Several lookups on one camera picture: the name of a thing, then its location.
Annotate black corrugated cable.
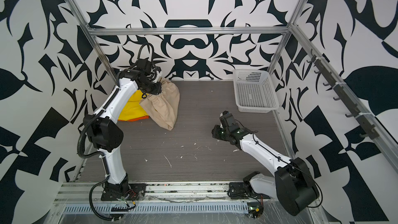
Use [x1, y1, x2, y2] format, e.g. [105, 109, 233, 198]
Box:
[88, 177, 137, 222]

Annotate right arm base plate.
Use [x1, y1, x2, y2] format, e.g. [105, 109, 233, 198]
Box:
[227, 182, 258, 200]

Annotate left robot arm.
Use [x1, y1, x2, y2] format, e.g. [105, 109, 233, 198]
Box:
[77, 59, 161, 197]

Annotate orange shorts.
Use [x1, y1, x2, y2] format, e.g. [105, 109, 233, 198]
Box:
[126, 116, 150, 122]

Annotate white laundry basket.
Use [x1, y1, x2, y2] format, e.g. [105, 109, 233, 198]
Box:
[233, 69, 280, 114]

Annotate beige shorts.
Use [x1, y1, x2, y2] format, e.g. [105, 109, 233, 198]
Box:
[140, 78, 180, 131]

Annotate aluminium cage frame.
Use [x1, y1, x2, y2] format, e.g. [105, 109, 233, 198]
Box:
[65, 0, 398, 170]

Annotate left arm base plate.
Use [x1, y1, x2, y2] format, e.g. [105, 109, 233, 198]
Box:
[101, 182, 147, 201]

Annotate yellow shorts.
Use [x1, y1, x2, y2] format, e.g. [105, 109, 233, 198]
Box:
[118, 90, 149, 121]

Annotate white slotted cable duct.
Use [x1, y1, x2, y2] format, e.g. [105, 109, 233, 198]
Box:
[62, 202, 249, 215]

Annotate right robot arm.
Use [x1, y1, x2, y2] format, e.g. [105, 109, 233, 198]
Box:
[211, 125, 323, 216]

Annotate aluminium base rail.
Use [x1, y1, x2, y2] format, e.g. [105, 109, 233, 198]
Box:
[52, 181, 271, 207]

